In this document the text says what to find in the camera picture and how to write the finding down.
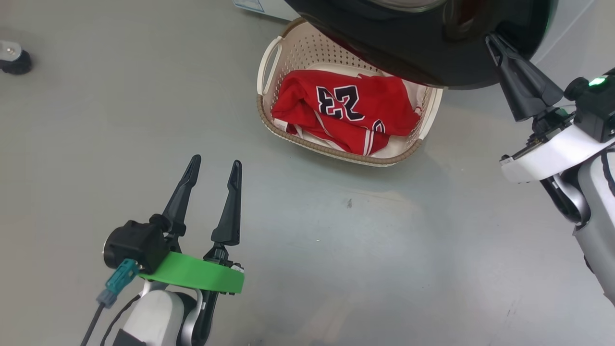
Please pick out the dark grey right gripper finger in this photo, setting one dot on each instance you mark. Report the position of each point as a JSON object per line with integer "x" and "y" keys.
{"x": 526, "y": 86}

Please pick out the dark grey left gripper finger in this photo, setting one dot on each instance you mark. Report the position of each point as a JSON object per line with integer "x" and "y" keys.
{"x": 180, "y": 206}
{"x": 230, "y": 221}

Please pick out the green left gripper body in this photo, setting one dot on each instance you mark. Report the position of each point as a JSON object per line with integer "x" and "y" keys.
{"x": 192, "y": 274}

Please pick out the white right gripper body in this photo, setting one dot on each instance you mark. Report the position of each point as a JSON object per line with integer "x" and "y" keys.
{"x": 552, "y": 154}

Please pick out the black round glass washer door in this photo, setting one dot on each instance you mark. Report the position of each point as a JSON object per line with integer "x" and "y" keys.
{"x": 408, "y": 48}

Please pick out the red basketball jersey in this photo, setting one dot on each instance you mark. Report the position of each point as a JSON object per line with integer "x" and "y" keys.
{"x": 298, "y": 96}

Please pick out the cream perforated laundry basket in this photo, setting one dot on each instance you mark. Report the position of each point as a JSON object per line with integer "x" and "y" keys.
{"x": 288, "y": 53}

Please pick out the blue energy label sticker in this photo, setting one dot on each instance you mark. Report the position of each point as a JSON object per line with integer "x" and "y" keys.
{"x": 250, "y": 5}

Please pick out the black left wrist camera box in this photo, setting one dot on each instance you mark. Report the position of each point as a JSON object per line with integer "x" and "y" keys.
{"x": 137, "y": 245}

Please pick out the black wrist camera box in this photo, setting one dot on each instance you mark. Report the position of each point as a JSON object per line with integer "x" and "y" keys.
{"x": 596, "y": 108}
{"x": 137, "y": 245}

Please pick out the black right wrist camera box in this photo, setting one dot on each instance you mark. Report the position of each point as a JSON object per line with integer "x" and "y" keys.
{"x": 596, "y": 108}

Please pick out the black caster wheel on frame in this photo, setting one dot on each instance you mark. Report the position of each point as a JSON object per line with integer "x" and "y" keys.
{"x": 17, "y": 61}

